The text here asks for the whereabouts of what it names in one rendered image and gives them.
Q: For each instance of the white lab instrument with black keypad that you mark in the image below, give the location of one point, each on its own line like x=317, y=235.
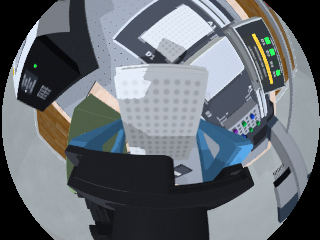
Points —
x=56, y=53

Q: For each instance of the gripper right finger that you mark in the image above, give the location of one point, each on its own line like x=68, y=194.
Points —
x=233, y=149

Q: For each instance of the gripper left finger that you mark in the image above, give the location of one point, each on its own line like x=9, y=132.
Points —
x=95, y=139

